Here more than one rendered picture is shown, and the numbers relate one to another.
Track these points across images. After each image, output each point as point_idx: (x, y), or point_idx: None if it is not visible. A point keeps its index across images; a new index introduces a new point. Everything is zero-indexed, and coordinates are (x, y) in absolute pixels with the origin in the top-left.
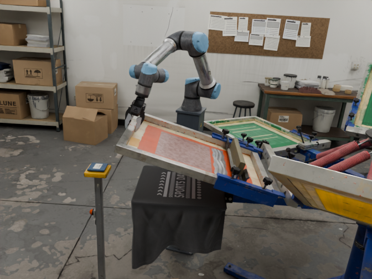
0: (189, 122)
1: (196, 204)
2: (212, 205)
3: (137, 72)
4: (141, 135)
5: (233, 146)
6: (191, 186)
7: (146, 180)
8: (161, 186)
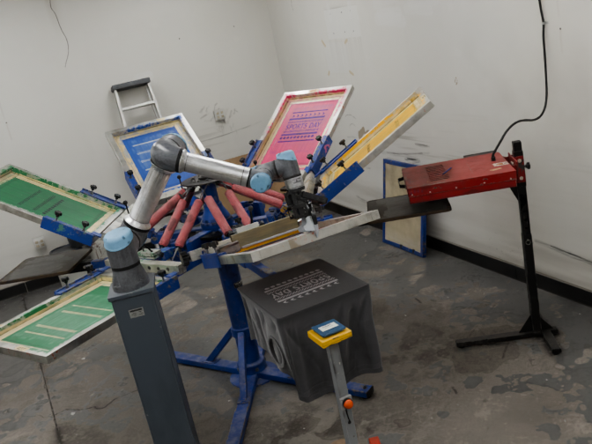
0: (156, 296)
1: (331, 266)
2: (323, 262)
3: (270, 177)
4: None
5: (250, 234)
6: (298, 280)
7: (317, 299)
8: (318, 289)
